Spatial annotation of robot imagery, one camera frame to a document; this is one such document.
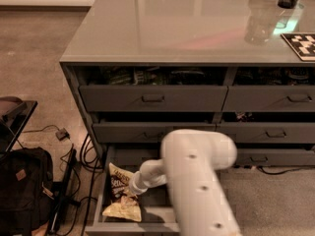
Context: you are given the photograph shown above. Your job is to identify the brown sea salt chip bag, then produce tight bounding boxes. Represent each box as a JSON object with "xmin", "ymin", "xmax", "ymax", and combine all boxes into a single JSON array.
[{"xmin": 102, "ymin": 163, "xmax": 142, "ymax": 222}]

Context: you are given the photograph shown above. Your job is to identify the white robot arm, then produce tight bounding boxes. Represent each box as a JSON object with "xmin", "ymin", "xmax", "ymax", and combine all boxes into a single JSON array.
[{"xmin": 129, "ymin": 129, "xmax": 242, "ymax": 236}]

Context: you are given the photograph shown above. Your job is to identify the grey cabinet with counter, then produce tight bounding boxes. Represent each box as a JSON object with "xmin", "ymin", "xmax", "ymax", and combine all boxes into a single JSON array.
[{"xmin": 60, "ymin": 0, "xmax": 314, "ymax": 155}]

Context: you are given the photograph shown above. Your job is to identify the middle left grey drawer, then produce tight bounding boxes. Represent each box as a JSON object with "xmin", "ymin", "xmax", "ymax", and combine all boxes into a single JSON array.
[{"xmin": 93, "ymin": 122, "xmax": 216, "ymax": 144}]

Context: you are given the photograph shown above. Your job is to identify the grey drawer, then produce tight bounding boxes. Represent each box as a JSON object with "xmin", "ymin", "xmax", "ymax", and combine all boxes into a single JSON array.
[
  {"xmin": 235, "ymin": 148, "xmax": 315, "ymax": 166},
  {"xmin": 93, "ymin": 122, "xmax": 216, "ymax": 144},
  {"xmin": 79, "ymin": 85, "xmax": 227, "ymax": 112},
  {"xmin": 216, "ymin": 122, "xmax": 315, "ymax": 144},
  {"xmin": 222, "ymin": 86, "xmax": 315, "ymax": 112}
]

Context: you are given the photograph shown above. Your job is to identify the top left grey drawer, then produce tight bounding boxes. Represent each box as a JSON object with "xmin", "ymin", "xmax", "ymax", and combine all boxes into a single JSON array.
[{"xmin": 79, "ymin": 85, "xmax": 227, "ymax": 112}]

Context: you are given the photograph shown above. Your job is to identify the top right grey drawer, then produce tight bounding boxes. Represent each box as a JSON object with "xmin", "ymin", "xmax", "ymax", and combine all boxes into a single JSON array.
[{"xmin": 222, "ymin": 86, "xmax": 315, "ymax": 112}]

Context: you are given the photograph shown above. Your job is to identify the middle right grey drawer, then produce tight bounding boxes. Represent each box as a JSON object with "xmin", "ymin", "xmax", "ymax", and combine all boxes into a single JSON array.
[{"xmin": 216, "ymin": 122, "xmax": 315, "ymax": 144}]

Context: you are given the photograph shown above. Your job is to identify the bottom right grey drawer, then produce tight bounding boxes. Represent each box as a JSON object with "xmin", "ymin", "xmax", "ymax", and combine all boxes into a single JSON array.
[{"xmin": 235, "ymin": 148, "xmax": 315, "ymax": 166}]

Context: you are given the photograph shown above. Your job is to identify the open bottom left drawer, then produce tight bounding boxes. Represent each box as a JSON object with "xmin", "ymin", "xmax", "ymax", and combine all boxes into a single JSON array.
[{"xmin": 86, "ymin": 146, "xmax": 179, "ymax": 236}]

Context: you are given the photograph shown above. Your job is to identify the black power adapter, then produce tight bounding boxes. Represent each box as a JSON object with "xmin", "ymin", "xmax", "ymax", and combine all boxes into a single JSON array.
[{"xmin": 55, "ymin": 128, "xmax": 70, "ymax": 141}]

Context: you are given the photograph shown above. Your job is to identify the black side table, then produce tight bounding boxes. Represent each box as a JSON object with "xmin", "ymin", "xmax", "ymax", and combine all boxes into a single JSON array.
[{"xmin": 0, "ymin": 96, "xmax": 37, "ymax": 155}]

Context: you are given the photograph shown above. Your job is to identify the black backpack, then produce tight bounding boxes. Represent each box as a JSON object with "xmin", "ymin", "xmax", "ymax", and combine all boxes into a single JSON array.
[{"xmin": 0, "ymin": 147, "xmax": 54, "ymax": 236}]

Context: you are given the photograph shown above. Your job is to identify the black white marker board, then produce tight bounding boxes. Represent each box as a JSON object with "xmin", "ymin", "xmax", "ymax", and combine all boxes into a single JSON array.
[{"xmin": 281, "ymin": 32, "xmax": 315, "ymax": 61}]

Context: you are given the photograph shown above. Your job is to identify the black floor cables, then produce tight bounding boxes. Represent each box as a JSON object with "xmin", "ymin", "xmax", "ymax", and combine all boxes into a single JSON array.
[{"xmin": 48, "ymin": 133, "xmax": 105, "ymax": 236}]

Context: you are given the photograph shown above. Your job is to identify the black cable under drawer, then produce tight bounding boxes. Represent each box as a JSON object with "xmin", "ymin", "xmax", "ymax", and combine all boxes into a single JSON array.
[{"xmin": 256, "ymin": 165, "xmax": 315, "ymax": 176}]

